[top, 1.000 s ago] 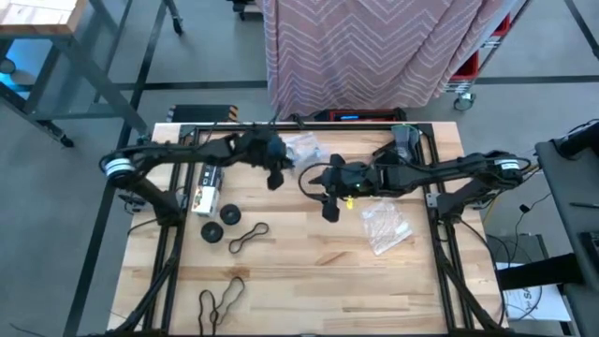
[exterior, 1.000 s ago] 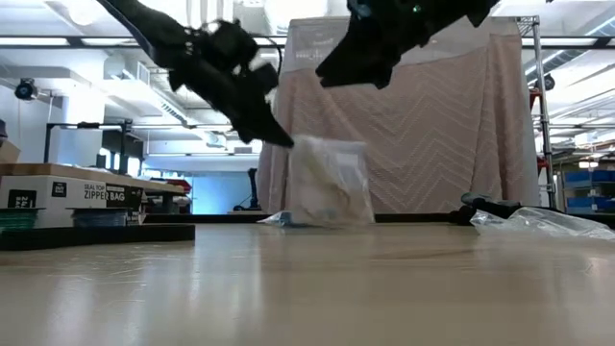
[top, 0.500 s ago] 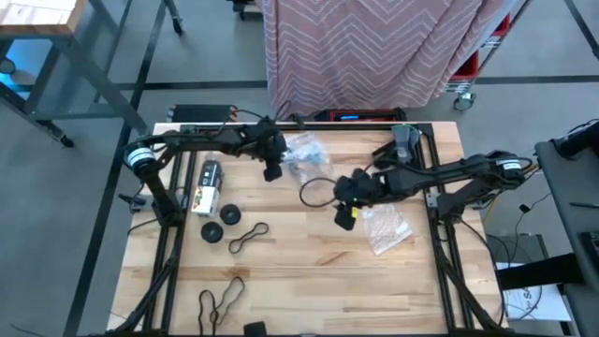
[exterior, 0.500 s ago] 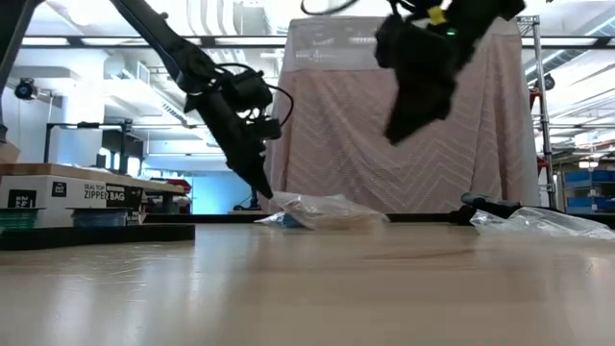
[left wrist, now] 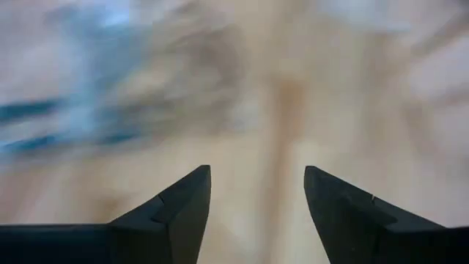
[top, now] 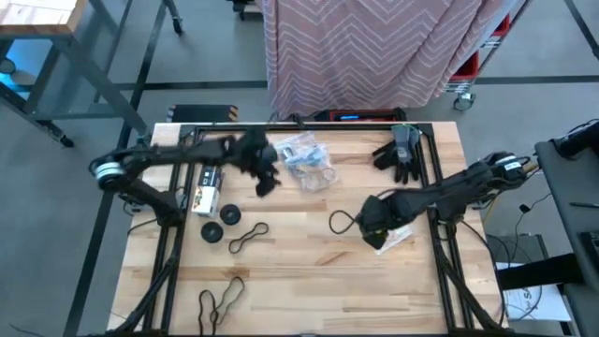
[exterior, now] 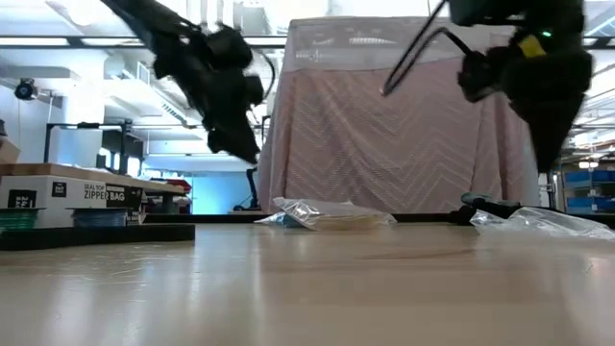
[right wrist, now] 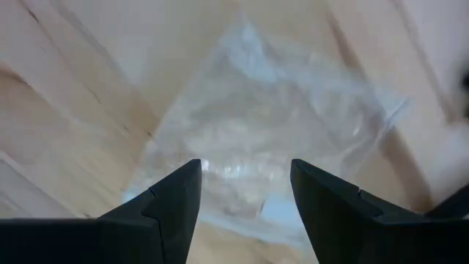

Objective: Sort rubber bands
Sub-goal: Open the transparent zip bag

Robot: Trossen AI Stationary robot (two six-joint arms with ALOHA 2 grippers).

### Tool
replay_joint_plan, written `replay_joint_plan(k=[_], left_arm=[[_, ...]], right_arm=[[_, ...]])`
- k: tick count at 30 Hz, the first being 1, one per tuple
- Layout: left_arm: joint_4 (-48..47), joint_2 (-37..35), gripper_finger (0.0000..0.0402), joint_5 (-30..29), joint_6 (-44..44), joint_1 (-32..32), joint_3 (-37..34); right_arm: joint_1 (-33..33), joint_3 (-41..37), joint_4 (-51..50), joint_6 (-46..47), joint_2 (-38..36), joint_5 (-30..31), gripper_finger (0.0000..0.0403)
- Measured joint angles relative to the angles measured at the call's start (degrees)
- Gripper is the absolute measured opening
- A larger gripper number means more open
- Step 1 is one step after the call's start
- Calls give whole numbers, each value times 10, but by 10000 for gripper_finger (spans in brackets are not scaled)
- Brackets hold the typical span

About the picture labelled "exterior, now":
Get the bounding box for black ceiling camera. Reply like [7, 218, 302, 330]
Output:
[13, 78, 38, 102]

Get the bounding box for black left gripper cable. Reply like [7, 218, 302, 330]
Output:
[252, 46, 279, 126]

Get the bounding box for pink chevron blanket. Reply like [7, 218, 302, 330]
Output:
[256, 16, 543, 215]

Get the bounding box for wooden top workbench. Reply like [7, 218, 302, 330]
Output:
[0, 162, 186, 194]

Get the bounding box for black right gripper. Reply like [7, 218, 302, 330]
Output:
[457, 28, 595, 174]

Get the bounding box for distant black metal frame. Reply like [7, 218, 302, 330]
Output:
[43, 120, 208, 164]

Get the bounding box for brown cardboard box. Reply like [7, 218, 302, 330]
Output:
[0, 136, 22, 164]

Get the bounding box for red item on workbench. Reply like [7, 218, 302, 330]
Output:
[152, 178, 193, 195]

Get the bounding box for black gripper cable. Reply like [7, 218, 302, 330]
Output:
[381, 0, 476, 98]
[252, 46, 279, 126]

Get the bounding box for clear plastic zipper bag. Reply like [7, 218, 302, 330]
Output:
[254, 210, 305, 229]
[272, 196, 398, 233]

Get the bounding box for black floor stand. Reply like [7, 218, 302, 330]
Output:
[233, 166, 263, 212]

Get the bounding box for heap of clear plastic bags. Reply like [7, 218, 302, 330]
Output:
[469, 205, 615, 241]

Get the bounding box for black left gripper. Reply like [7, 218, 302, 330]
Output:
[153, 23, 266, 165]

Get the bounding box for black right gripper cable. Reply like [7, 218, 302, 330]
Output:
[381, 0, 476, 98]

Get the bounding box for blue storage bin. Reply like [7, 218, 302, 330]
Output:
[564, 170, 615, 189]
[566, 195, 615, 213]

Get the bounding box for black white zipper bag box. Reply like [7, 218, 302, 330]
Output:
[0, 174, 144, 230]

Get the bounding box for white air duct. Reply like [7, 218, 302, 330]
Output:
[103, 55, 201, 127]

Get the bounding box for yellow tape tag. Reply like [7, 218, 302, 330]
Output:
[517, 33, 549, 60]

